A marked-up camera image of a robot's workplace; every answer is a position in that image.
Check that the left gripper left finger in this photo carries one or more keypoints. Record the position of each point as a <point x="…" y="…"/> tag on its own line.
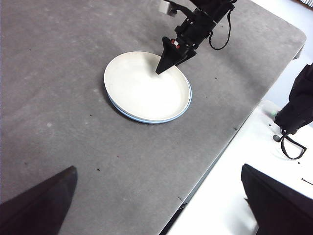
<point x="36" y="210"/>

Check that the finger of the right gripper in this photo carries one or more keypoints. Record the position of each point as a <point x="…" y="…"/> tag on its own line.
<point x="168" y="60"/>
<point x="188" y="55"/>

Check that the pale grey right wrist camera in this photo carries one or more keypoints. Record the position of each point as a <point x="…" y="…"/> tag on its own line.
<point x="164" y="6"/>

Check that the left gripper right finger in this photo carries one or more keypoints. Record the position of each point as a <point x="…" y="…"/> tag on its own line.
<point x="283" y="208"/>

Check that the black right camera bracket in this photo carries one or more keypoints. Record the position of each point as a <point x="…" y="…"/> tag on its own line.
<point x="182" y="7"/>

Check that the white round plate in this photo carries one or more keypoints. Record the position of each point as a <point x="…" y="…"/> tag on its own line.
<point x="146" y="93"/>

